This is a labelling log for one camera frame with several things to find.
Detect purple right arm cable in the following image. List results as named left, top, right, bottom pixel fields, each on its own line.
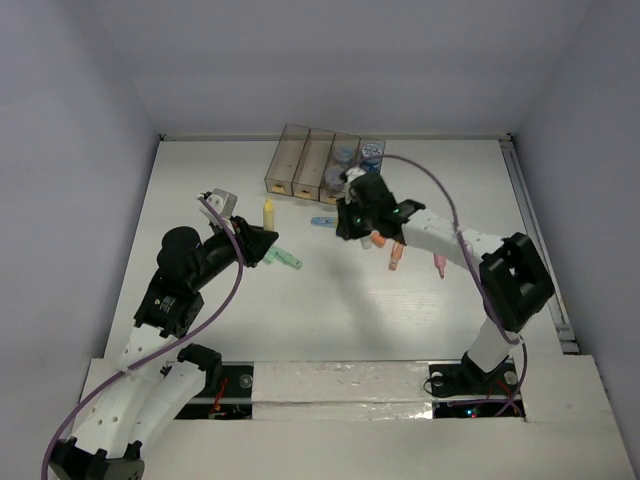
left=364, top=153, right=529, bottom=417

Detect blue correction tape pen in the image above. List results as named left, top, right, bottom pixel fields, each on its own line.
left=310, top=217, right=338, bottom=229

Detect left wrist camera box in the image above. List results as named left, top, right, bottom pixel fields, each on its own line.
left=209, top=188, right=237, bottom=219

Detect orange correction tape pen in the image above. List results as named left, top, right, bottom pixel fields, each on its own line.
left=388, top=242, right=404, bottom=271

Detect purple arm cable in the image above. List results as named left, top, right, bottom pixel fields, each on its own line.
left=364, top=153, right=529, bottom=417
left=40, top=197, right=246, bottom=480

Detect pink highlighter marker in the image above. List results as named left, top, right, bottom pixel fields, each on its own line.
left=433, top=254, right=447, bottom=279

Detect green correction tape pen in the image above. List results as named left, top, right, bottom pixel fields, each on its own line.
left=262, top=245, right=303, bottom=270

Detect clear jar colourful clips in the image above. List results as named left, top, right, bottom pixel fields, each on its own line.
left=332, top=146, right=355, bottom=168

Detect smoked drawer box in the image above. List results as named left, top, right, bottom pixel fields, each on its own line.
left=292, top=128, right=335, bottom=201
left=320, top=133, right=360, bottom=205
left=264, top=124, right=310, bottom=196
left=349, top=137, right=387, bottom=176

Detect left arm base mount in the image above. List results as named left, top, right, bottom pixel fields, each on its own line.
left=176, top=344, right=254, bottom=420

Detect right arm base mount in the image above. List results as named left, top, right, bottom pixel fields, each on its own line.
left=422, top=354, right=525, bottom=419

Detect green highlighter marker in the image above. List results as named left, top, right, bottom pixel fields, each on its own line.
left=360, top=237, right=373, bottom=249

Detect orange marker cap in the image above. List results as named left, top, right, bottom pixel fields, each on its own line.
left=371, top=232, right=387, bottom=248

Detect blue round clip jar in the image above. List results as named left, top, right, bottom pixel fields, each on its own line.
left=358, top=139, right=386, bottom=168

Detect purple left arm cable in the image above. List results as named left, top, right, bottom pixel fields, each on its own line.
left=40, top=197, right=246, bottom=480

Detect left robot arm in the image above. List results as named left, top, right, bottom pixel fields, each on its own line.
left=41, top=216, right=278, bottom=479

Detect yellow highlighter marker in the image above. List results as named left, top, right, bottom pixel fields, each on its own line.
left=263, top=197, right=275, bottom=231

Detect silver foil front rail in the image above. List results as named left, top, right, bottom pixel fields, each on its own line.
left=251, top=361, right=434, bottom=421

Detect clear jar purple clips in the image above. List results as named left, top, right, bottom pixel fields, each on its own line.
left=323, top=165, right=345, bottom=194

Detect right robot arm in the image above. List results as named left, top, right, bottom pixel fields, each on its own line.
left=336, top=168, right=555, bottom=392

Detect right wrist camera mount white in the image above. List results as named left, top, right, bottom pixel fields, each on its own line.
left=340, top=167, right=366, bottom=185

